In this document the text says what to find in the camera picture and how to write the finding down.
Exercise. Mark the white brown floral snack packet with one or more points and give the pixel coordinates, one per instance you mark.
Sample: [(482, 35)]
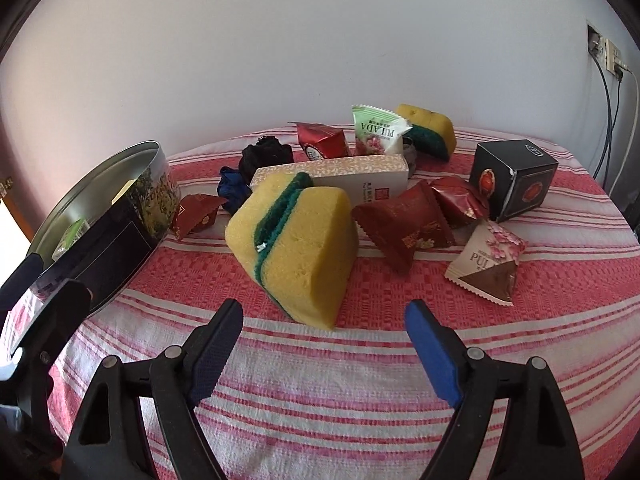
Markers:
[(485, 260)]

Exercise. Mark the crumpled red snack packet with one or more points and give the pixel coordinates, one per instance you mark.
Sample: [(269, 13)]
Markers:
[(460, 200)]

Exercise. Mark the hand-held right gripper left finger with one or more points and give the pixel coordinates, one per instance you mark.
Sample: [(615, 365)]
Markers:
[(215, 355)]

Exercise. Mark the white wall socket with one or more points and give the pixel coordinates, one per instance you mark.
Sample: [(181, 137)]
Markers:
[(612, 55)]

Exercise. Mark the yellow green sponge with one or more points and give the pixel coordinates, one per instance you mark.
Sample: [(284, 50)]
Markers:
[(247, 225), (312, 255)]

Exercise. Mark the blue scrunchie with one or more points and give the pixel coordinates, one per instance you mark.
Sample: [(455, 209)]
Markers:
[(232, 186)]

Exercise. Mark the black scrunchie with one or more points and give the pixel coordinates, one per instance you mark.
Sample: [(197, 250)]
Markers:
[(265, 155)]

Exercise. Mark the small dark red snack packet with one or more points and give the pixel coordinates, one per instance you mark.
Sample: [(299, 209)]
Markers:
[(195, 215)]

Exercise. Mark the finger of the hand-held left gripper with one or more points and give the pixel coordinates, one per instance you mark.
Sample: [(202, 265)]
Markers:
[(20, 277), (62, 310)]

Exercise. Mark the yellow packet rear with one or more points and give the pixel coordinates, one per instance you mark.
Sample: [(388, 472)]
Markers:
[(430, 125)]

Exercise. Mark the black cube box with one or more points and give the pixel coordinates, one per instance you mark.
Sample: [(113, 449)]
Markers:
[(525, 180)]

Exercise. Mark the bright red snack packet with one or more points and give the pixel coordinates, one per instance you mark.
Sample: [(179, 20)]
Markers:
[(322, 142)]

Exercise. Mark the green white snack packet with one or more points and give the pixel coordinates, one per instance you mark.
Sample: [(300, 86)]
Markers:
[(375, 130)]

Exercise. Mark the long beige patterned box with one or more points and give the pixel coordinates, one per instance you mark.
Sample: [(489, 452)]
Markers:
[(360, 175)]

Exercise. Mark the red white striped tablecloth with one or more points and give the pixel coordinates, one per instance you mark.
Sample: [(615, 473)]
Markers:
[(325, 410)]

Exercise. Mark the round metal tin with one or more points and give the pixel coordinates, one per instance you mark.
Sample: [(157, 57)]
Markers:
[(120, 245)]

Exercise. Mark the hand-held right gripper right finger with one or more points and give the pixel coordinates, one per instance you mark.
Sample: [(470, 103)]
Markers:
[(431, 355)]

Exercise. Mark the large dark red snack packet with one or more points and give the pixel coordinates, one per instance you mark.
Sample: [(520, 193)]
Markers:
[(400, 225)]

